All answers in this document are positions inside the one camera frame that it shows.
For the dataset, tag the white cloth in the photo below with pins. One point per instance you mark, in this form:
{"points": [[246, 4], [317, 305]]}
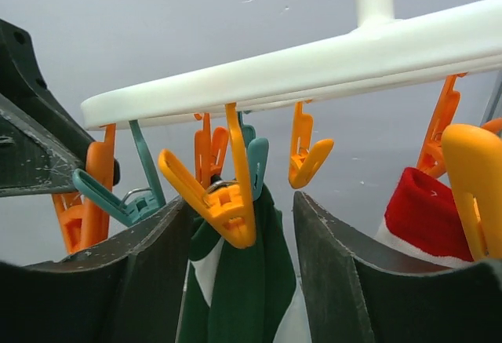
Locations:
{"points": [[288, 324]]}

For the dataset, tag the dark green cloth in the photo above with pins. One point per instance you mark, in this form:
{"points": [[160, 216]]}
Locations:
{"points": [[242, 295]]}

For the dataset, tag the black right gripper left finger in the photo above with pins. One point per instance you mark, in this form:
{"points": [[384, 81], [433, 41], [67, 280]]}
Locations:
{"points": [[126, 289]]}

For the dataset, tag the white round clip hanger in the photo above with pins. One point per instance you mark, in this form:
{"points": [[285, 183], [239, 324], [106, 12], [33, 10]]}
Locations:
{"points": [[382, 52]]}

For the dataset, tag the yellow orange clothes peg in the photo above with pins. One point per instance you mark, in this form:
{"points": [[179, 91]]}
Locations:
{"points": [[228, 209]]}

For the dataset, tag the orange peg on teal cloth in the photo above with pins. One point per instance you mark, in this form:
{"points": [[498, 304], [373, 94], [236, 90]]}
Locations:
{"points": [[430, 160]]}

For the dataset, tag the green peg on green cloth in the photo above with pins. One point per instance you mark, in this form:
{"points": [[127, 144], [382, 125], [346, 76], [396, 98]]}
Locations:
{"points": [[257, 152]]}

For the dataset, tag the teal green clothes peg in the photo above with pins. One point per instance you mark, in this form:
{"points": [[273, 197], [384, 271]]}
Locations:
{"points": [[138, 203]]}

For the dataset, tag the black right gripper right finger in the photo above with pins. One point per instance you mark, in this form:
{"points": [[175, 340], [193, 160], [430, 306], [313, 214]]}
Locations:
{"points": [[359, 290]]}

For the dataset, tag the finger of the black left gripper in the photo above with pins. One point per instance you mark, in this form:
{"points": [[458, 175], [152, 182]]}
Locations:
{"points": [[41, 144]]}

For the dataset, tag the red white striped sock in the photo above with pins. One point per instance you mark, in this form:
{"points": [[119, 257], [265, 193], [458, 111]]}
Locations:
{"points": [[421, 221]]}

